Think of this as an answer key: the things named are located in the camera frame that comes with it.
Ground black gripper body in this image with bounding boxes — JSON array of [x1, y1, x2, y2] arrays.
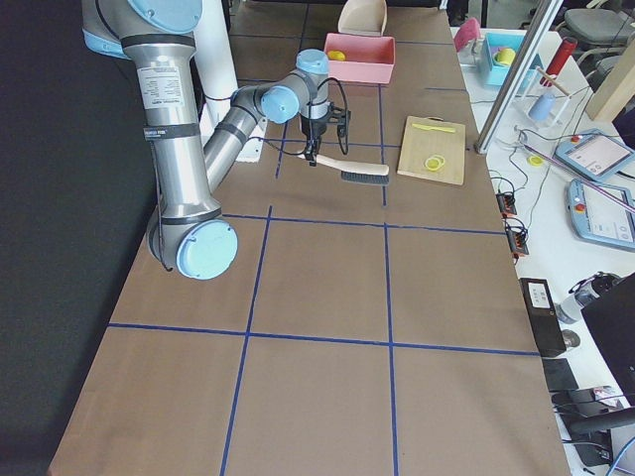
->
[[300, 112, 330, 142]]

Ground cream hand brush black bristles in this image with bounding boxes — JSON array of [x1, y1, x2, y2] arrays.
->
[[317, 154, 390, 185]]

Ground yellow toy potato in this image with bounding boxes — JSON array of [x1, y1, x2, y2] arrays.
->
[[326, 50, 346, 61]]

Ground beige plastic dustpan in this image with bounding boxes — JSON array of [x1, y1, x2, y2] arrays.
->
[[337, 0, 387, 37]]

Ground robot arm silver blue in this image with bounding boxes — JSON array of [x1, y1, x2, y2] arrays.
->
[[81, 1, 328, 280]]

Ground pink plastic bin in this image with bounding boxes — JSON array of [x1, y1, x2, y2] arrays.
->
[[323, 33, 396, 84]]

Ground bamboo cutting board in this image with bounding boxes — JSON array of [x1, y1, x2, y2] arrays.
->
[[397, 116, 465, 185]]

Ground yellow plastic toy knife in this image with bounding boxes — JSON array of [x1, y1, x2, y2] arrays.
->
[[412, 123, 456, 134]]

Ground lemon slice lower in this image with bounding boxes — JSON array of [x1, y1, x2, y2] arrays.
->
[[424, 156, 445, 172]]

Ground lemon slice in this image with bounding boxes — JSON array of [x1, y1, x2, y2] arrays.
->
[[427, 155, 445, 170], [424, 156, 445, 172]]

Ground lemon slice upper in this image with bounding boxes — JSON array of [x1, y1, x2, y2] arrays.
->
[[427, 155, 445, 170]]

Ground pink cloth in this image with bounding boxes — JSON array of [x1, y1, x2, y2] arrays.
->
[[453, 18, 481, 52]]

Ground orange circuit board far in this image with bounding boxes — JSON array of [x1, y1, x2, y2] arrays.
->
[[495, 191, 517, 217]]

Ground orange circuit board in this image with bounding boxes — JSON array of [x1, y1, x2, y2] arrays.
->
[[495, 191, 517, 217], [504, 217, 529, 258]]

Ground light blue storage tray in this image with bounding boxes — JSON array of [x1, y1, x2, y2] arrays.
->
[[477, 33, 524, 86]]

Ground yellow plastic cup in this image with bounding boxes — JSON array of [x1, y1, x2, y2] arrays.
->
[[493, 47, 516, 67]]

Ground orange circuit board near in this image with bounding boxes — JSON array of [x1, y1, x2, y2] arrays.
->
[[504, 217, 529, 258]]

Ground yellow lid on desk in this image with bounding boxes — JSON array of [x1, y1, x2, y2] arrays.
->
[[527, 156, 543, 167]]

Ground blue cup on rack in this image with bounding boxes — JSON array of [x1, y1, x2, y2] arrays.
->
[[528, 92, 556, 122]]

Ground wooden cup rack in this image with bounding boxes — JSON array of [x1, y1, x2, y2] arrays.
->
[[515, 66, 590, 130]]

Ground black power box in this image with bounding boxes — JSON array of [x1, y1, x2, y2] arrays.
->
[[519, 278, 567, 358]]

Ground red cylinder tube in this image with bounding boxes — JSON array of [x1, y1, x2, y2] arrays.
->
[[546, 37, 577, 76]]

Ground teach pendant far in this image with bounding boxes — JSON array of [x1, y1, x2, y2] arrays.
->
[[555, 129, 634, 181]]

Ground teach pendant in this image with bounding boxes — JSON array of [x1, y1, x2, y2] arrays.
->
[[555, 129, 634, 181], [566, 178, 634, 252]]

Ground teach pendant near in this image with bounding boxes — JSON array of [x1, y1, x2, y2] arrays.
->
[[566, 178, 634, 252]]

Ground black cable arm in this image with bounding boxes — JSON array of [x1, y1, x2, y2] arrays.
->
[[257, 76, 351, 160]]

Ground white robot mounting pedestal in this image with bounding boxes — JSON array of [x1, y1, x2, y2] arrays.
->
[[193, 0, 238, 145]]

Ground aluminium frame post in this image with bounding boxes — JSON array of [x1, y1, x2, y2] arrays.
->
[[474, 0, 563, 155]]

